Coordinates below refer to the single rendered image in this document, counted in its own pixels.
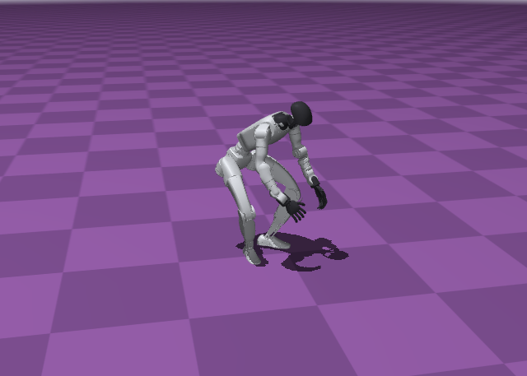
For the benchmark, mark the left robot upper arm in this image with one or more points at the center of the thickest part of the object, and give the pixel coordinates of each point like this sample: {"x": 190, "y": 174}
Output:
{"x": 298, "y": 150}

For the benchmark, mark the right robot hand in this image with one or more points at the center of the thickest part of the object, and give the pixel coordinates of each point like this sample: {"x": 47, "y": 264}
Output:
{"x": 293, "y": 207}

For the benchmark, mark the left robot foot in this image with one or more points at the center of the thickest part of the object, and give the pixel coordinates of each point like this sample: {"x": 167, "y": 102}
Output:
{"x": 274, "y": 242}

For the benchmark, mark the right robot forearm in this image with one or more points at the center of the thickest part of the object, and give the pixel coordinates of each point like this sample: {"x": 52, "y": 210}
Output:
{"x": 270, "y": 184}

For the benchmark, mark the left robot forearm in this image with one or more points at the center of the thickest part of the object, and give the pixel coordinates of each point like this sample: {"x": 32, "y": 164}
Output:
{"x": 306, "y": 168}

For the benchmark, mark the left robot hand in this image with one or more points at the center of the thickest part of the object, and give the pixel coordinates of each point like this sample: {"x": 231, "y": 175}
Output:
{"x": 319, "y": 193}

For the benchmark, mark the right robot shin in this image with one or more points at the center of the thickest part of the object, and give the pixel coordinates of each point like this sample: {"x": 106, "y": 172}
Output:
{"x": 247, "y": 229}

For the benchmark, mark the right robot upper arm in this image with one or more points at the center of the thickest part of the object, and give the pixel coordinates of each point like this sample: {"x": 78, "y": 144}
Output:
{"x": 262, "y": 135}

